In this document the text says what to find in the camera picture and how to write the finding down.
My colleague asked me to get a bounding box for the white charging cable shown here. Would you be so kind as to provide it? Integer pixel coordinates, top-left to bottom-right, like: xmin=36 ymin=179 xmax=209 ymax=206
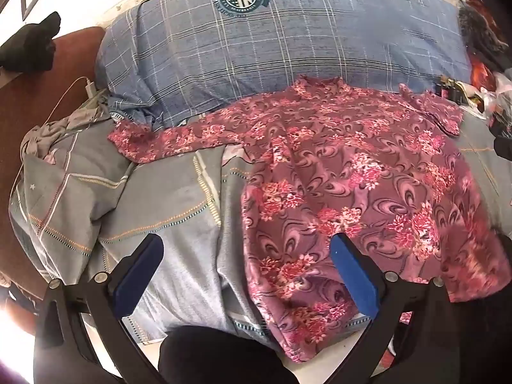
xmin=10 ymin=76 xmax=91 ymax=209

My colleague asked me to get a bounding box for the grey pink crumpled cloth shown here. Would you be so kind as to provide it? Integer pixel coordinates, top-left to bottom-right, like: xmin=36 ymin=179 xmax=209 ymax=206
xmin=19 ymin=106 xmax=113 ymax=163

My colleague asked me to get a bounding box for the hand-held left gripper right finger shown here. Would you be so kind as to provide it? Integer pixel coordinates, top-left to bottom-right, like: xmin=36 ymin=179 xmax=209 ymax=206
xmin=329 ymin=233 xmax=477 ymax=384

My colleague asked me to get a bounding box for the red orange cloth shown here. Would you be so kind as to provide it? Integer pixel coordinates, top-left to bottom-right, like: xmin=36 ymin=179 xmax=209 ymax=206
xmin=469 ymin=54 xmax=499 ymax=91

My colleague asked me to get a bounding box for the person's black pants leg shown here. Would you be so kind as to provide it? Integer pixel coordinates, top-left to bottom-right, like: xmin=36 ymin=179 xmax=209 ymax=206
xmin=158 ymin=325 xmax=307 ymax=384

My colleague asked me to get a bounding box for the dark fur-trimmed garment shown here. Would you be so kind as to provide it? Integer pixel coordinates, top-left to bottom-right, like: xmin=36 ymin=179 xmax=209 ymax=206
xmin=457 ymin=0 xmax=512 ymax=70

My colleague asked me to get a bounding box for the grey stitched bedsheet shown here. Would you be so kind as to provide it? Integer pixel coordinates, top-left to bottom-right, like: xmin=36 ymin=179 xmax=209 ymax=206
xmin=8 ymin=116 xmax=512 ymax=347

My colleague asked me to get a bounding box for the black cloth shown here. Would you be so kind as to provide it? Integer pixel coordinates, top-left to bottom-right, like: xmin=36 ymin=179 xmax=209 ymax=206
xmin=0 ymin=11 xmax=61 ymax=73

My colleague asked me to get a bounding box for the pink floral shirt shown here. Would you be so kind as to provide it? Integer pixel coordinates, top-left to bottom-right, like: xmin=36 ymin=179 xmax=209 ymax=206
xmin=107 ymin=76 xmax=512 ymax=364

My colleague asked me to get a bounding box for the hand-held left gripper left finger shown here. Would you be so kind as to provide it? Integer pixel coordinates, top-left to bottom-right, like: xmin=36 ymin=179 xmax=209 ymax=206
xmin=34 ymin=233 xmax=165 ymax=384

